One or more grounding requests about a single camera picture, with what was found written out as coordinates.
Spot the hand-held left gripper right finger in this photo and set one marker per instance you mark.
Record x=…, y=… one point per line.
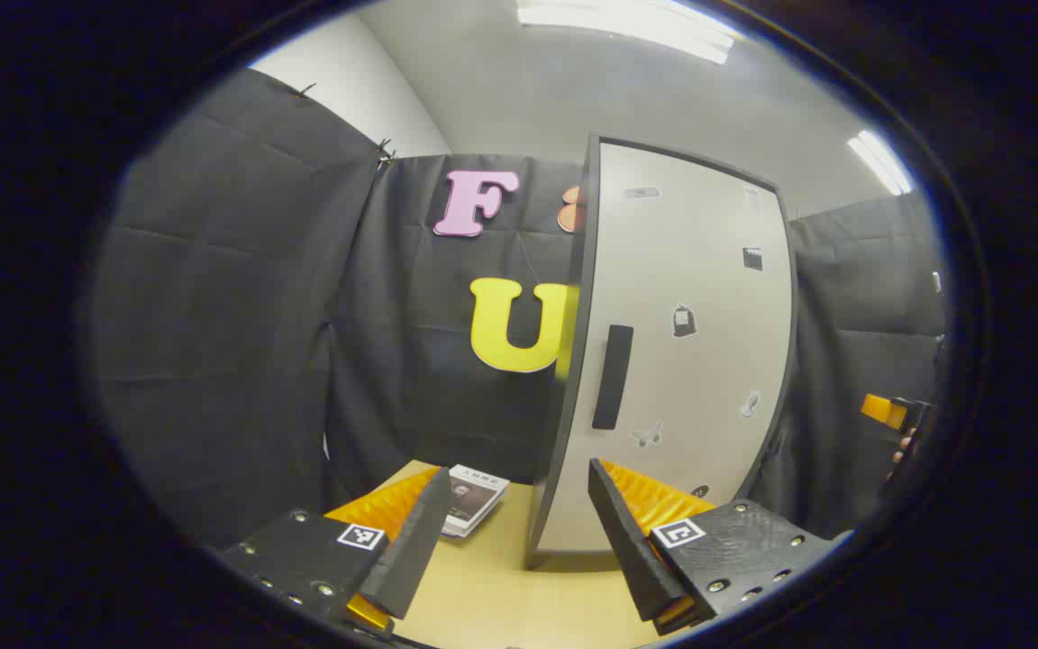
x=632, y=550

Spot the black backdrop cloth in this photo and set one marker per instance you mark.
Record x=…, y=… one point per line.
x=213, y=315

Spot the grey cabinet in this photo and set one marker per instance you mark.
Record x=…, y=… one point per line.
x=570, y=406

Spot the black cloth clip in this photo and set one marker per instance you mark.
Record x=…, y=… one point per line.
x=384, y=155

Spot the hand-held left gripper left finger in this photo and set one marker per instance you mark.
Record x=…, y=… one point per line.
x=411, y=550

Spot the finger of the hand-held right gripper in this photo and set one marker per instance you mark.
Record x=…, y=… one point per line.
x=879, y=410

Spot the ceiling light panel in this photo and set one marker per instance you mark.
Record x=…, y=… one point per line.
x=627, y=22
x=879, y=162

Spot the black and white booklet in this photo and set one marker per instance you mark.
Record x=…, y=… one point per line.
x=474, y=500

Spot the white cabinet door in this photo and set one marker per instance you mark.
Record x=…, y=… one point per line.
x=699, y=270

